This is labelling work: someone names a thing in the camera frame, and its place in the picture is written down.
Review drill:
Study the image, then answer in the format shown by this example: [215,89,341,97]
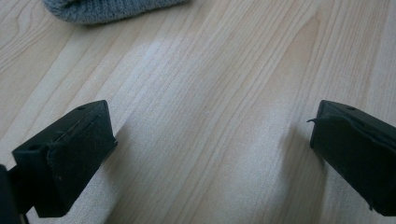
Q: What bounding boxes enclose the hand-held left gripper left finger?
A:
[11,99,119,218]

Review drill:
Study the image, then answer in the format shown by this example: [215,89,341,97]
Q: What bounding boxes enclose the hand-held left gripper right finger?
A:
[306,99,396,217]

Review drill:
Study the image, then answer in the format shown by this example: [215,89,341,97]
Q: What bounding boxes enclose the grey knitted mitten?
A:
[41,0,191,26]

